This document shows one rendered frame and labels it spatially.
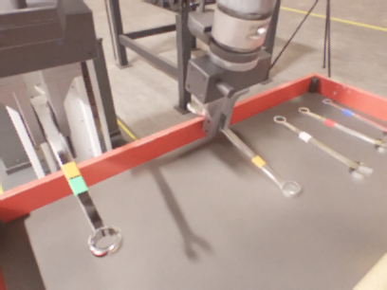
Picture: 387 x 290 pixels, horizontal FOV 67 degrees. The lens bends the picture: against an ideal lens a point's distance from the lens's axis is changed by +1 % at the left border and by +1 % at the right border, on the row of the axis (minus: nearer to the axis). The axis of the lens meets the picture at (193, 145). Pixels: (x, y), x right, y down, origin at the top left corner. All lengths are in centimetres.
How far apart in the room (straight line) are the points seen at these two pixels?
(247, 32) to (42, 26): 25
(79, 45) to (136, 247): 25
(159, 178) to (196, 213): 9
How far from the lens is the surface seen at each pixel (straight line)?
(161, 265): 38
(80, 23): 31
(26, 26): 23
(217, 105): 48
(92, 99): 133
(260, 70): 49
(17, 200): 47
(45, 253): 43
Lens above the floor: 123
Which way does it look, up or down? 37 degrees down
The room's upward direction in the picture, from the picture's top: straight up
